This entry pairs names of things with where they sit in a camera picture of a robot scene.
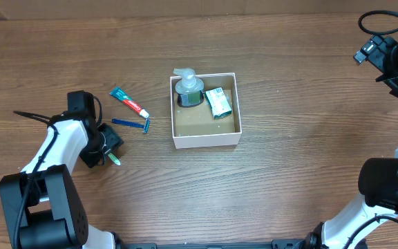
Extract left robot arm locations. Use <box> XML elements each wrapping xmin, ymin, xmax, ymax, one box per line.
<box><xmin>0</xmin><ymin>91</ymin><xmax>125</xmax><ymax>249</ymax></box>

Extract green toothbrush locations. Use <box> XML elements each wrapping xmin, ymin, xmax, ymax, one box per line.
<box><xmin>108</xmin><ymin>153</ymin><xmax>121</xmax><ymax>166</ymax></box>

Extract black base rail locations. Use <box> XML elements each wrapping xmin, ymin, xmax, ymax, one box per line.
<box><xmin>115</xmin><ymin>238</ymin><xmax>369</xmax><ymax>249</ymax></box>

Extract red green toothpaste tube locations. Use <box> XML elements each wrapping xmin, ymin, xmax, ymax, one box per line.
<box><xmin>110</xmin><ymin>86</ymin><xmax>150</xmax><ymax>119</ymax></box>

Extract white cardboard box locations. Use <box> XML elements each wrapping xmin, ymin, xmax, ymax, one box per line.
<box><xmin>170</xmin><ymin>73</ymin><xmax>242</xmax><ymax>149</ymax></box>

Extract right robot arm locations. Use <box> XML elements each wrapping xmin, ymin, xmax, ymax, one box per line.
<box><xmin>272</xmin><ymin>10</ymin><xmax>398</xmax><ymax>248</ymax></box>

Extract blue disposable razor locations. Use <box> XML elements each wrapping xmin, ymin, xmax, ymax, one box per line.
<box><xmin>111</xmin><ymin>119</ymin><xmax>150</xmax><ymax>133</ymax></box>

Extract purple soap pump bottle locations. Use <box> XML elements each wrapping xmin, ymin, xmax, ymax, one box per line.
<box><xmin>173</xmin><ymin>68</ymin><xmax>205</xmax><ymax>108</ymax></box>

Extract green white soap bar box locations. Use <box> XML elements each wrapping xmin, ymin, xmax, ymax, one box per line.
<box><xmin>205</xmin><ymin>87</ymin><xmax>232</xmax><ymax>119</ymax></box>

